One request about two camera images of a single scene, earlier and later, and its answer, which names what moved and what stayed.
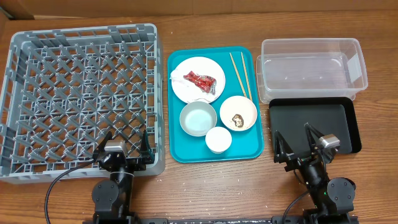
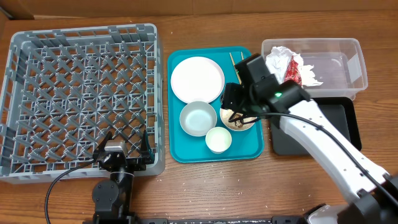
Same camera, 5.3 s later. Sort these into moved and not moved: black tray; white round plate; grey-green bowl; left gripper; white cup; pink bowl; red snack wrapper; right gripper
Moved: right gripper; red snack wrapper
Not moved: black tray; grey-green bowl; white round plate; left gripper; white cup; pink bowl
